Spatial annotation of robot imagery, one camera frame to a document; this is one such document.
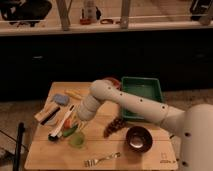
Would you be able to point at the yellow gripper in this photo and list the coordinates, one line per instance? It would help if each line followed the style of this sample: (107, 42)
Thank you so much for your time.
(82, 125)

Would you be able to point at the green pepper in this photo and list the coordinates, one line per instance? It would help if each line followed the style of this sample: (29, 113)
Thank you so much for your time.
(69, 131)

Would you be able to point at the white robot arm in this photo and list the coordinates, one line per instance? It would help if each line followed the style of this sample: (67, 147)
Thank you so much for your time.
(194, 126)

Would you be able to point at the green plastic cup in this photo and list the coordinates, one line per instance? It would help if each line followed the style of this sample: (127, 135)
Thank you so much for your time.
(77, 140)

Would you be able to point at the red apple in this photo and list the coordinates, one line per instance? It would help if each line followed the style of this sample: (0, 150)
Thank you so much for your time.
(68, 123)

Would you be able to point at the white dish brush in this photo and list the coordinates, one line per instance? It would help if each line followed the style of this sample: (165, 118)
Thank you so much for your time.
(54, 133)

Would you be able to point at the blue sponge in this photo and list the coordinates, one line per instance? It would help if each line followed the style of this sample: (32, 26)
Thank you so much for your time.
(61, 99)

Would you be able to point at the bunch of dark grapes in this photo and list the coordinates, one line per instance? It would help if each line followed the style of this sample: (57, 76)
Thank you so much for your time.
(114, 126)

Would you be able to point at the wooden block brush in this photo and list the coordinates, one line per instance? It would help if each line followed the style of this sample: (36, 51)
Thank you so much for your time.
(47, 116)

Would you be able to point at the silver fork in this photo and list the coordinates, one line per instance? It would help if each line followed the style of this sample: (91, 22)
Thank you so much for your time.
(93, 162)

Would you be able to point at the orange bowl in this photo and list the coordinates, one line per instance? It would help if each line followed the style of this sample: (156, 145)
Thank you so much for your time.
(115, 82)

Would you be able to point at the dark brown bowl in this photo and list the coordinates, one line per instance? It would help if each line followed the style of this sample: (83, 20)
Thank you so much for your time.
(139, 139)

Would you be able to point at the black pole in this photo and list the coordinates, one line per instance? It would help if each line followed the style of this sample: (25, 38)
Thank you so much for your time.
(16, 162)

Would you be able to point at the green plastic tray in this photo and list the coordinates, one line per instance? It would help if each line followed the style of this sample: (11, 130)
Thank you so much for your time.
(140, 86)

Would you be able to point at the white bottle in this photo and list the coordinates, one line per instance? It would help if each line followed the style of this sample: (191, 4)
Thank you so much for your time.
(90, 10)

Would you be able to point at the black bag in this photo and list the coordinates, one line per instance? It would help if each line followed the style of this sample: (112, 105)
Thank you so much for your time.
(30, 12)

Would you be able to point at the wooden railing post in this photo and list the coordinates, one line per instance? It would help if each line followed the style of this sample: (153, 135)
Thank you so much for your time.
(125, 10)

